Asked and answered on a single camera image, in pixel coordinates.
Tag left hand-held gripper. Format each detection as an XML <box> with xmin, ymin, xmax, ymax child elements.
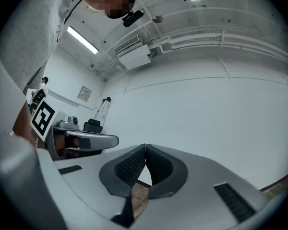
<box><xmin>30</xmin><ymin>97</ymin><xmax>120</xmax><ymax>162</ymax></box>

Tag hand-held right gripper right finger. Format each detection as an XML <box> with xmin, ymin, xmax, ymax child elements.
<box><xmin>133</xmin><ymin>144</ymin><xmax>270</xmax><ymax>230</ymax></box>

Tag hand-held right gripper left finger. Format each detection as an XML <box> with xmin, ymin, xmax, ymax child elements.
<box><xmin>54</xmin><ymin>143</ymin><xmax>147</xmax><ymax>229</ymax></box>

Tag person's left forearm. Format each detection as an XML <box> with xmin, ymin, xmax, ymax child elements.
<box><xmin>12</xmin><ymin>101</ymin><xmax>45</xmax><ymax>150</ymax></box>

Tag black office chair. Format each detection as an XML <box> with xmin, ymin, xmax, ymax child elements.
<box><xmin>83</xmin><ymin>118</ymin><xmax>104</xmax><ymax>134</ymax></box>

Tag person's left hand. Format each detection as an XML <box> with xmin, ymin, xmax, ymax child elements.
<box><xmin>54</xmin><ymin>135</ymin><xmax>82</xmax><ymax>157</ymax></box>

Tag white air conditioner unit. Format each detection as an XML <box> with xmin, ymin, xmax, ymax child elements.
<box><xmin>118</xmin><ymin>44</ymin><xmax>152</xmax><ymax>71</ymax></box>

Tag white ceiling vent grille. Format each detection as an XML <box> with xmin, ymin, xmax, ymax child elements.
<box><xmin>113</xmin><ymin>35</ymin><xmax>141</xmax><ymax>56</ymax></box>

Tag person's grey t-shirt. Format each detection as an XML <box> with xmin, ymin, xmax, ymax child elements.
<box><xmin>0</xmin><ymin>0</ymin><xmax>87</xmax><ymax>92</ymax></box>

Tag white ceiling pipes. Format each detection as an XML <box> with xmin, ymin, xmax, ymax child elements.
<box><xmin>147</xmin><ymin>32</ymin><xmax>288</xmax><ymax>65</ymax></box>

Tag grey gripper-mounted camera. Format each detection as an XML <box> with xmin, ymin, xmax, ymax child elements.
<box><xmin>58</xmin><ymin>115</ymin><xmax>80</xmax><ymax>130</ymax></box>

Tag white wall panel box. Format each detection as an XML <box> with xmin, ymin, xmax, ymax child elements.
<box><xmin>77</xmin><ymin>85</ymin><xmax>93</xmax><ymax>103</ymax></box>

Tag black head-worn camera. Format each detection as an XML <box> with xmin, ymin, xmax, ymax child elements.
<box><xmin>122</xmin><ymin>9</ymin><xmax>145</xmax><ymax>28</ymax></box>

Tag black neck cord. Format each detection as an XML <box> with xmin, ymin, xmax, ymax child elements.
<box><xmin>62</xmin><ymin>0</ymin><xmax>84</xmax><ymax>26</ymax></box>

